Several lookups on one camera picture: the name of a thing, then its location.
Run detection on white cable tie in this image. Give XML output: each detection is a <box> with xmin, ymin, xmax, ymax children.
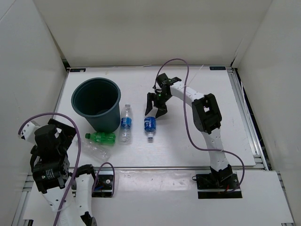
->
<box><xmin>185</xmin><ymin>65</ymin><xmax>204</xmax><ymax>87</ymax></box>

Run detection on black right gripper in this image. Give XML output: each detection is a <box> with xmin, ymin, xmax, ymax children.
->
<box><xmin>145</xmin><ymin>92</ymin><xmax>172</xmax><ymax>119</ymax></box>

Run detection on blue label bottle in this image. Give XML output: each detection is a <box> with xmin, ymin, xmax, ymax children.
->
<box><xmin>144</xmin><ymin>116</ymin><xmax>156</xmax><ymax>142</ymax></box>
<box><xmin>119</xmin><ymin>104</ymin><xmax>133</xmax><ymax>143</ymax></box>

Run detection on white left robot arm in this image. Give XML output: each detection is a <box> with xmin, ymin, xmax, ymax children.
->
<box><xmin>30</xmin><ymin>119</ymin><xmax>99</xmax><ymax>226</ymax></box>

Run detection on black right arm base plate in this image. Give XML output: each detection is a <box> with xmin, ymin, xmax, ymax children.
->
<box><xmin>191</xmin><ymin>173</ymin><xmax>243</xmax><ymax>199</ymax></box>

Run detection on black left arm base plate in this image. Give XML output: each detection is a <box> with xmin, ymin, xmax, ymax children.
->
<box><xmin>92</xmin><ymin>170</ymin><xmax>115</xmax><ymax>198</ymax></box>

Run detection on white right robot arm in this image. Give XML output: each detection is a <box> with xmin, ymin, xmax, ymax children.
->
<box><xmin>145</xmin><ymin>73</ymin><xmax>233</xmax><ymax>188</ymax></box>

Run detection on green plastic bottle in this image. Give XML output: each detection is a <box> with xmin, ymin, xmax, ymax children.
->
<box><xmin>85</xmin><ymin>132</ymin><xmax>116</xmax><ymax>145</ymax></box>

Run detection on dark teal ribbed bin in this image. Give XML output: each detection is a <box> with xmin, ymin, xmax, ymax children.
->
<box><xmin>71</xmin><ymin>77</ymin><xmax>121</xmax><ymax>133</ymax></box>

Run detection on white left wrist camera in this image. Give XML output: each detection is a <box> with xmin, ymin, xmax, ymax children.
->
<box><xmin>18</xmin><ymin>121</ymin><xmax>40</xmax><ymax>144</ymax></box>

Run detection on clear plastic bottle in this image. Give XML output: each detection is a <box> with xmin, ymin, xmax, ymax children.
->
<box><xmin>81</xmin><ymin>140</ymin><xmax>111</xmax><ymax>162</ymax></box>

